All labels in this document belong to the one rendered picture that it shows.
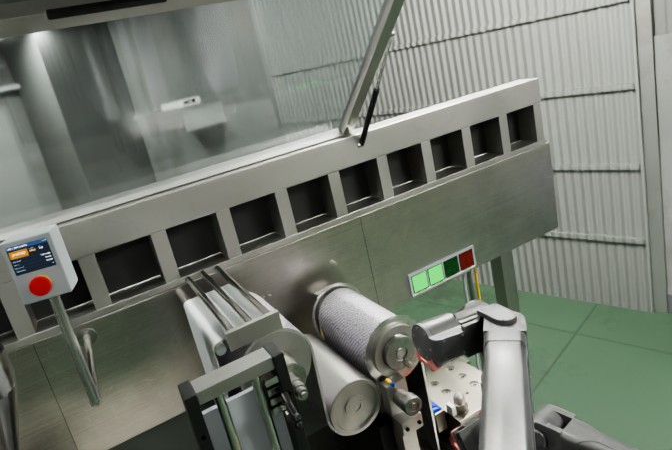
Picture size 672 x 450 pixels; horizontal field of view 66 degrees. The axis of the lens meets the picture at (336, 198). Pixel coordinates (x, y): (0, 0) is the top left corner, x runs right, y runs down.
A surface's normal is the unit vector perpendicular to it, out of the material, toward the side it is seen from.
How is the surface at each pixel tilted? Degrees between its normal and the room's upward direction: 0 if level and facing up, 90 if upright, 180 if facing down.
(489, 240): 90
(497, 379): 4
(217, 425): 90
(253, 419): 90
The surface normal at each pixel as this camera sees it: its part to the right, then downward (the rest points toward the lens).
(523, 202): 0.47, 0.14
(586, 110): -0.68, 0.33
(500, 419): -0.21, -0.96
